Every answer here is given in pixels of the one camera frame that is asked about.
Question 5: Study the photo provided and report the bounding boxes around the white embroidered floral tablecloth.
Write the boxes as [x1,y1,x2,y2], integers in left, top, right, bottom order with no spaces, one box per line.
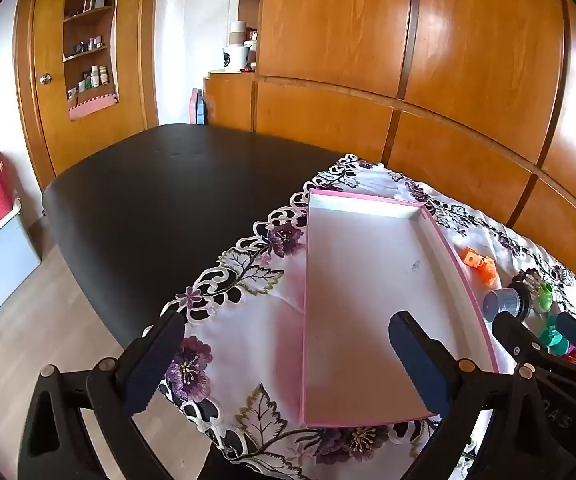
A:
[140,152,576,480]

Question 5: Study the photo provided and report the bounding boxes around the large wooden wardrobe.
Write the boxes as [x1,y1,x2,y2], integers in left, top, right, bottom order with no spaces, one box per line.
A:
[255,0,576,286]

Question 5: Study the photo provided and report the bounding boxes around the green plastic toy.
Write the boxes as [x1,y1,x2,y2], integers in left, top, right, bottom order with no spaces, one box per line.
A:
[535,282,555,313]

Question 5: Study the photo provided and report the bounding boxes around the black padded massage table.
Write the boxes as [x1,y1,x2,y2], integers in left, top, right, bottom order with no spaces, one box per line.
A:
[42,122,389,480]

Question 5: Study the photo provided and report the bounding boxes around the orange toy block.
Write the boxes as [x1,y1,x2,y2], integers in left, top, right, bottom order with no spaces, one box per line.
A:
[458,246,498,286]

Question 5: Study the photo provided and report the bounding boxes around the pink and blue foam mats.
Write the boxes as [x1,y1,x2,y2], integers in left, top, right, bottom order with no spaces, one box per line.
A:
[189,87,209,125]

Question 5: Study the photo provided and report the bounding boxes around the teal plastic toy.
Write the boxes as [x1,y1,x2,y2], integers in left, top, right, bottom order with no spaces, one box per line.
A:
[538,325,571,356]

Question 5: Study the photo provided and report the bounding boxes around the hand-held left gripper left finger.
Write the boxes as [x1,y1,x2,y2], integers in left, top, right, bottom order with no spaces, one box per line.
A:
[18,310,189,480]

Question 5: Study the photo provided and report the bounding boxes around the group of small bottles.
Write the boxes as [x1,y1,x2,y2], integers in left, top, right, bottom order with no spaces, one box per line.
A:
[78,64,111,92]

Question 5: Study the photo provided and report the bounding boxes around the group of small jars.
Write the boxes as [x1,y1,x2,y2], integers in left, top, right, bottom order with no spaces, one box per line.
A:
[74,36,105,55]

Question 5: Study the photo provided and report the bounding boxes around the pink shallow box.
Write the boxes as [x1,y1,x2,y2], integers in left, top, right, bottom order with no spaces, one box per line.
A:
[299,187,500,428]

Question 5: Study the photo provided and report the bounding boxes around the small wooden side cabinet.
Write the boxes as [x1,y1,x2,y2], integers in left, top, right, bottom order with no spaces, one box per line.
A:
[203,71,259,133]

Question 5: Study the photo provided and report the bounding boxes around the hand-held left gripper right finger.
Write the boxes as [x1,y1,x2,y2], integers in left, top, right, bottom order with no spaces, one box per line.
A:
[388,310,544,480]

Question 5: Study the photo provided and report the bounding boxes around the pink foam strip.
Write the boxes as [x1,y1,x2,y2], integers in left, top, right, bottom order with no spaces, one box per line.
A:
[68,95,119,122]

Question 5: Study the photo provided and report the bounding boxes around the wooden door with shelf niche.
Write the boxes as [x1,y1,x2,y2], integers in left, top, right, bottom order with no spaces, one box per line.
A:
[15,0,161,178]

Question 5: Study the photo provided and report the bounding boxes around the white jug on cabinet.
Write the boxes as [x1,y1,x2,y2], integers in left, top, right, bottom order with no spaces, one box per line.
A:
[223,45,249,72]

